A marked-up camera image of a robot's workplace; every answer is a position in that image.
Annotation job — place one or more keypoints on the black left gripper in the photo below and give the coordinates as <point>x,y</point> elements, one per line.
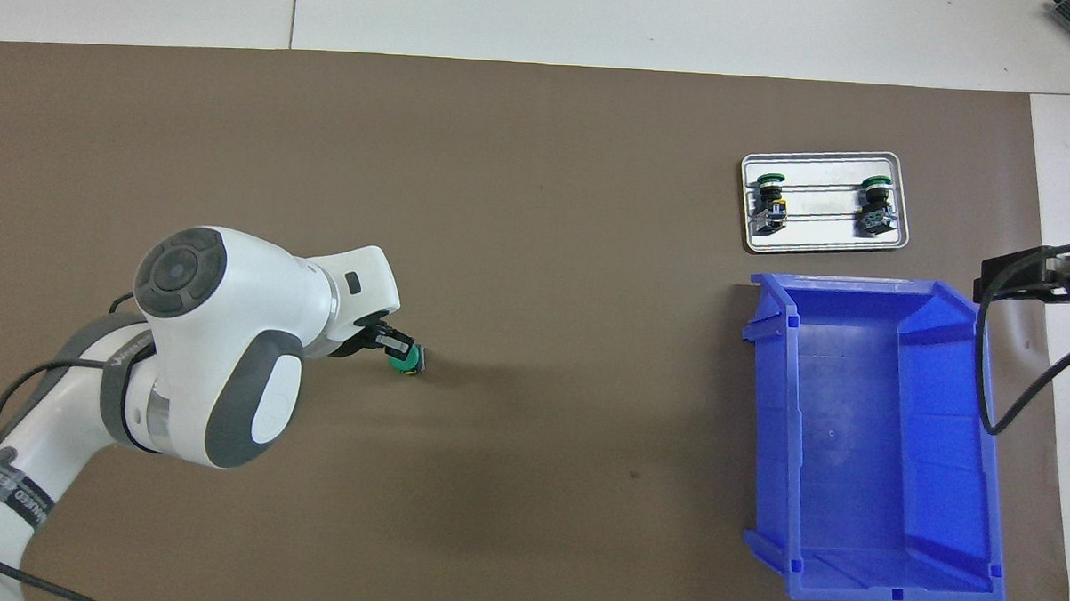
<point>360,337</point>

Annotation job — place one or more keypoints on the green push button switch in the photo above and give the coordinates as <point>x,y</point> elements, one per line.
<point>771,202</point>
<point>876,206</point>
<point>404,363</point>

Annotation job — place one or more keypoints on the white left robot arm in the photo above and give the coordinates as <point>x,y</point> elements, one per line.
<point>222,343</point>

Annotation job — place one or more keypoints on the brown table mat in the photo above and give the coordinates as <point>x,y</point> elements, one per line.
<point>546,247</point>

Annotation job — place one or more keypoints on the grey metal tray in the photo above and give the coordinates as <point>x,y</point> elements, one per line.
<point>822,239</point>

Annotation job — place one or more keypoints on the blue plastic storage bin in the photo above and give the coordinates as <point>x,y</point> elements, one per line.
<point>850,454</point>

